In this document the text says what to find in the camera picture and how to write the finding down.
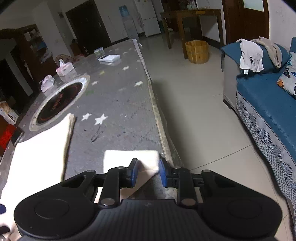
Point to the red plastic stool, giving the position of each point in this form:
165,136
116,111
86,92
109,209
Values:
5,136

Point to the black smartphone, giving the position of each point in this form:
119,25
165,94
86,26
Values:
17,136

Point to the butterfly pattern pillow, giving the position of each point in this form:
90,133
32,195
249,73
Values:
287,80

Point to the pink white tissue box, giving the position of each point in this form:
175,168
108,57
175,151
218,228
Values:
64,68

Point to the wooden bucket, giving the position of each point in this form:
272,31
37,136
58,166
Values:
197,51

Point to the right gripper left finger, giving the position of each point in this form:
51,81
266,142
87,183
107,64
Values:
116,179

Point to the dark wooden door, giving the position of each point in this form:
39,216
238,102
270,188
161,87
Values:
246,20

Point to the round black induction cooktop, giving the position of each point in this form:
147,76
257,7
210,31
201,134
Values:
58,102

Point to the grey white clothes pile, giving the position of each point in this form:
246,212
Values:
252,54

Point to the small blue white packet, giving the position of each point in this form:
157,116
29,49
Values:
99,52

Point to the brown paper box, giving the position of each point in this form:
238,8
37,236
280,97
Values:
7,113

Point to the blue sofa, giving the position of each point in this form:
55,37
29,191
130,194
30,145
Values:
266,110

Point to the water dispenser with blue bottle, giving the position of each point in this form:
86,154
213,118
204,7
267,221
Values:
128,23

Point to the white remote control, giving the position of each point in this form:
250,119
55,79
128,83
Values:
109,58

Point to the dark wooden side table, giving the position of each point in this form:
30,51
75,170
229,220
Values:
190,19

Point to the small pink tissue pack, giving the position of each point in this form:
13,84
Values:
47,83

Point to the cream white sweater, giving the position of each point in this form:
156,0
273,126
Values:
39,163

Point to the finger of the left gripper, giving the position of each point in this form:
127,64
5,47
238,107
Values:
2,209

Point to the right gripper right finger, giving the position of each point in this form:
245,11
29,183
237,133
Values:
180,179

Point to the white refrigerator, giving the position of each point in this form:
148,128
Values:
148,17

